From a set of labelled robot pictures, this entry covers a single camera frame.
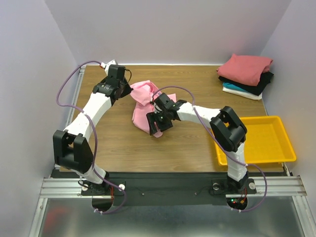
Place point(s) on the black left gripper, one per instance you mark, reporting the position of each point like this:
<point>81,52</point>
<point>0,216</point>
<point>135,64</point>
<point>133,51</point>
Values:
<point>128,90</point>

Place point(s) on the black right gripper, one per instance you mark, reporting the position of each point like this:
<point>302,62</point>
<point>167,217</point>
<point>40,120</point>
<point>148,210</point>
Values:
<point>159,119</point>

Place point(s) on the light pink t-shirt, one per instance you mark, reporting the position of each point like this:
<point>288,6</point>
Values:
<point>142,93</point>

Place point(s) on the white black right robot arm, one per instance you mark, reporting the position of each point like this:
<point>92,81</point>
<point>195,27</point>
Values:
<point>225,127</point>

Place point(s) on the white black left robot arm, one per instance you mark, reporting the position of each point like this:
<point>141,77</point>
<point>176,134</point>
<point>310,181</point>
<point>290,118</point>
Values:
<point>85,124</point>

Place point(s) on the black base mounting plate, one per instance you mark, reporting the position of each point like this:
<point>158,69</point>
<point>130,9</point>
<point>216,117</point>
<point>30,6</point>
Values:
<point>165,189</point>

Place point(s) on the folded teal t-shirt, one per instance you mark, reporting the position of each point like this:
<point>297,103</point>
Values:
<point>233,87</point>

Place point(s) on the folded salmon red t-shirt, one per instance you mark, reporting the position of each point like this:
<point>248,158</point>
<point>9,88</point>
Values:
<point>245,69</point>

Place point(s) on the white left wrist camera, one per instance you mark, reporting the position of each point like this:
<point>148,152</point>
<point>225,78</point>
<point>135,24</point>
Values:
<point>106,66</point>

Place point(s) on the aluminium left side rail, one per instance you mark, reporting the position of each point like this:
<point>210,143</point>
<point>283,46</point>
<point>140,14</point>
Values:
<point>70,116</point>

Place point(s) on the aluminium front frame rail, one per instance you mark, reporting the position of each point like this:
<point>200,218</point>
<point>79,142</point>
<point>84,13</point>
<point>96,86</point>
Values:
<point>69,188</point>

